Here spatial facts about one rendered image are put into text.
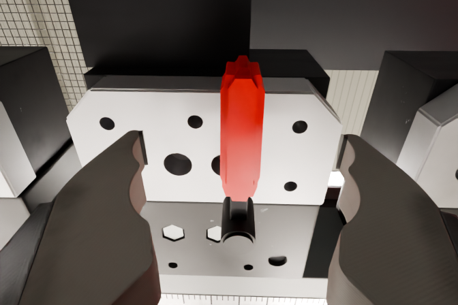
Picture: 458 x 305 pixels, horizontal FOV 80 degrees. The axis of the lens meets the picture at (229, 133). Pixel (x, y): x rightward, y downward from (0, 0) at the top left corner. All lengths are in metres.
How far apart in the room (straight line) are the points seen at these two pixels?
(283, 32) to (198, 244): 0.56
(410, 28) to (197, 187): 0.69
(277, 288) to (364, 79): 3.08
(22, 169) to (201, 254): 0.14
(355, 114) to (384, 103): 3.18
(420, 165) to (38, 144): 0.26
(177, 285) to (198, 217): 0.09
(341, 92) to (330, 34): 2.60
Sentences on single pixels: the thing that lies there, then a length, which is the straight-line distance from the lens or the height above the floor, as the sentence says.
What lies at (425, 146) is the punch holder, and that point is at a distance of 0.19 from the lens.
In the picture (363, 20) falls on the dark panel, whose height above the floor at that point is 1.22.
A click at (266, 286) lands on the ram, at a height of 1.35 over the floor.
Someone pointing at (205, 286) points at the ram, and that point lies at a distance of 0.27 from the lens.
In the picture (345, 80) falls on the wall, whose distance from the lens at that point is 3.25.
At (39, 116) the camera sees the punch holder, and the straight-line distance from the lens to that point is 0.25.
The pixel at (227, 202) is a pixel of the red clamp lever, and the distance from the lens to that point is 0.16.
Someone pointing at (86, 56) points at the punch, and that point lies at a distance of 0.19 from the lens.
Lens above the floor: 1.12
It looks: 31 degrees up
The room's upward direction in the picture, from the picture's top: 180 degrees counter-clockwise
